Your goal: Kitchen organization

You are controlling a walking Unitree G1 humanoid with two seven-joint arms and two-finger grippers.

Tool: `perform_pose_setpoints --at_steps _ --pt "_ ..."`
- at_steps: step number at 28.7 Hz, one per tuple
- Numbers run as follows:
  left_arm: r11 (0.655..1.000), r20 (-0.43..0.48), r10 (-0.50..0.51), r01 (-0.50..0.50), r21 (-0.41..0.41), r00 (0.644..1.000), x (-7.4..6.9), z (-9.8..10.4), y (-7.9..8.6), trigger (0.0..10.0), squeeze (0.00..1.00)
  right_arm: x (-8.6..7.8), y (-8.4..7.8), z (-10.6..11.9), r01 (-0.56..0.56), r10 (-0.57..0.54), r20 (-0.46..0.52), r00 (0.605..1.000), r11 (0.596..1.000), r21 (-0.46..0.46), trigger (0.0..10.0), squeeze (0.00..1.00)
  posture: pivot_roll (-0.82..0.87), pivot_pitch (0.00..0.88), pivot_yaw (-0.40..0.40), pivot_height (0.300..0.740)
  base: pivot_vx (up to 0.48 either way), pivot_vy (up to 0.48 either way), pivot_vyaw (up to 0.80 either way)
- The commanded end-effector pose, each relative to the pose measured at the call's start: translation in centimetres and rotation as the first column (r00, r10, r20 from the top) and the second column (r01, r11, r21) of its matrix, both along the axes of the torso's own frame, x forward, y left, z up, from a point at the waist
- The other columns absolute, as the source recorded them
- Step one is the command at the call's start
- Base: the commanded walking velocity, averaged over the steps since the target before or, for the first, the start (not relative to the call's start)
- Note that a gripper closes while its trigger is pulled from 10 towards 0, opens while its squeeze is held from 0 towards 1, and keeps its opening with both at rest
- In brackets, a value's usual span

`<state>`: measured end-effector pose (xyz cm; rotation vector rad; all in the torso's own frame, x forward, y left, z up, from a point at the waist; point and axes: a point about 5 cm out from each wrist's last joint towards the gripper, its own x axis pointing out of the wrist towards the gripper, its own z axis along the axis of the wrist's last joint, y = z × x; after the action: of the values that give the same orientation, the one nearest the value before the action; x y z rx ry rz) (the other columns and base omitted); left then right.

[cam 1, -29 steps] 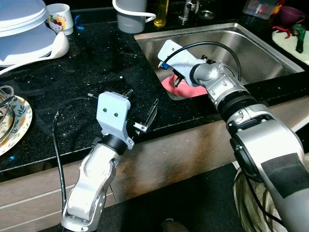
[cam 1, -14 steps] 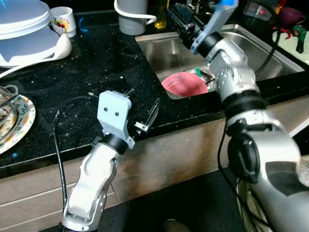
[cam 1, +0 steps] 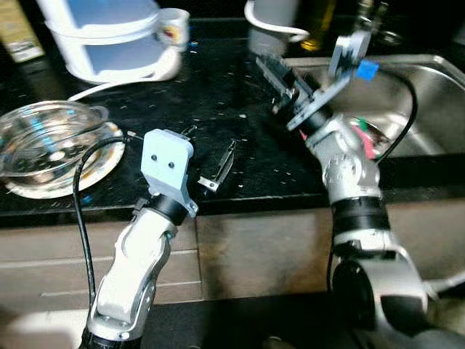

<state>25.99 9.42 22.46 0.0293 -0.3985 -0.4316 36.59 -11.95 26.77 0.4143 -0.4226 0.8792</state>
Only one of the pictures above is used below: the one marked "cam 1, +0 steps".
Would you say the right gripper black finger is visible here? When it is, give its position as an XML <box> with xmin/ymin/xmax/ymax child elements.
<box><xmin>262</xmin><ymin>54</ymin><xmax>303</xmax><ymax>92</ymax></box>
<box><xmin>254</xmin><ymin>57</ymin><xmax>291</xmax><ymax>103</ymax></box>

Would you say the yellow oil bottle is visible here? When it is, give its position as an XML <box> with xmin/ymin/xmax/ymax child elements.
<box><xmin>302</xmin><ymin>0</ymin><xmax>337</xmax><ymax>53</ymax></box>

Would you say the white floral plate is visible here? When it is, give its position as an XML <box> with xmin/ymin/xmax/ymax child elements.
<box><xmin>2</xmin><ymin>120</ymin><xmax>126</xmax><ymax>200</ymax></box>

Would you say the white ceramic soup spoon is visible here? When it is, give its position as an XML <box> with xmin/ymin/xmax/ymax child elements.
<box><xmin>67</xmin><ymin>52</ymin><xmax>182</xmax><ymax>103</ymax></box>

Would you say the steel faucet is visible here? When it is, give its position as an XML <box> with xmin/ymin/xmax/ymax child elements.
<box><xmin>355</xmin><ymin>0</ymin><xmax>402</xmax><ymax>46</ymax></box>

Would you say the steel sink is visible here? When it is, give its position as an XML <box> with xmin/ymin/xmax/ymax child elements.
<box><xmin>286</xmin><ymin>53</ymin><xmax>465</xmax><ymax>159</ymax></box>

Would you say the black floor mat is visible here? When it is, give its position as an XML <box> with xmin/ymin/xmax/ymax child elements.
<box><xmin>142</xmin><ymin>291</ymin><xmax>379</xmax><ymax>349</ymax></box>

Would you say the grey drawer front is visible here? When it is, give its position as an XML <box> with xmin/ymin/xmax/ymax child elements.
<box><xmin>0</xmin><ymin>215</ymin><xmax>201</xmax><ymax>264</ymax></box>
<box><xmin>0</xmin><ymin>251</ymin><xmax>204</xmax><ymax>305</ymax></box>

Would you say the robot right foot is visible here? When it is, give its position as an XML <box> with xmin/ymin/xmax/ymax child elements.
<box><xmin>262</xmin><ymin>335</ymin><xmax>293</xmax><ymax>349</ymax></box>

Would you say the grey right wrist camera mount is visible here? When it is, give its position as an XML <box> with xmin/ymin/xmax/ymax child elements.
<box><xmin>286</xmin><ymin>28</ymin><xmax>380</xmax><ymax>134</ymax></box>

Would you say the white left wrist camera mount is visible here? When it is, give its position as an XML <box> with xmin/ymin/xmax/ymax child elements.
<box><xmin>139</xmin><ymin>129</ymin><xmax>199</xmax><ymax>217</ymax></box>

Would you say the grey mug white handle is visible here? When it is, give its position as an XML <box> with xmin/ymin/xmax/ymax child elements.
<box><xmin>243</xmin><ymin>0</ymin><xmax>311</xmax><ymax>56</ymax></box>

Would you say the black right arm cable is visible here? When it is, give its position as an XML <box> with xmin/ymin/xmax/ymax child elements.
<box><xmin>360</xmin><ymin>64</ymin><xmax>420</xmax><ymax>164</ymax></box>

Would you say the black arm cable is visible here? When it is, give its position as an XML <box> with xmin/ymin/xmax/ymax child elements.
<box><xmin>70</xmin><ymin>133</ymin><xmax>146</xmax><ymax>310</ymax></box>
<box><xmin>360</xmin><ymin>64</ymin><xmax>420</xmax><ymax>164</ymax></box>

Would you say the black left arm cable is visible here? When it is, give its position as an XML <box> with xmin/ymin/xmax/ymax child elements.
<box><xmin>70</xmin><ymin>133</ymin><xmax>146</xmax><ymax>310</ymax></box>

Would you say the steel bowl with handles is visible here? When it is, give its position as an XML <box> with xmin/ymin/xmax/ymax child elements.
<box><xmin>0</xmin><ymin>100</ymin><xmax>111</xmax><ymax>181</ymax></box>

